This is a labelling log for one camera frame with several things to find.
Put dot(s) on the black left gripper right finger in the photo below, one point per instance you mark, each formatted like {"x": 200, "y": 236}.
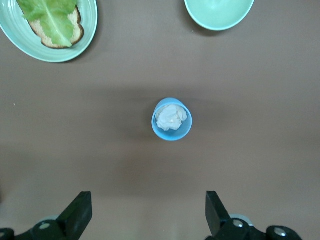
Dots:
{"x": 217, "y": 217}

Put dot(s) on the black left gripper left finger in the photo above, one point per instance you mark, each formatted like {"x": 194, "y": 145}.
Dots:
{"x": 75, "y": 217}

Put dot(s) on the blue plastic cup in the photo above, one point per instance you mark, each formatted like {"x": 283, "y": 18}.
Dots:
{"x": 172, "y": 136}

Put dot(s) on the white tissue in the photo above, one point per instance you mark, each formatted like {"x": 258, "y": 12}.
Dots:
{"x": 170, "y": 118}

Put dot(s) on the brown table cover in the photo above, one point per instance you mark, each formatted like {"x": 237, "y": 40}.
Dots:
{"x": 100, "y": 125}

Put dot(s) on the toasted bread slice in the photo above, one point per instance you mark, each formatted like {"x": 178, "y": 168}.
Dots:
{"x": 76, "y": 32}

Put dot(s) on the mint green plate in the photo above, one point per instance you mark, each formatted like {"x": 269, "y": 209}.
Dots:
{"x": 87, "y": 25}

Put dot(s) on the green lettuce leaf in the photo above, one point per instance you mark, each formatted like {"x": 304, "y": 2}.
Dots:
{"x": 52, "y": 20}

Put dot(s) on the mint green bowl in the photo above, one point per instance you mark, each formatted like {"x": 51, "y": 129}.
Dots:
{"x": 220, "y": 15}

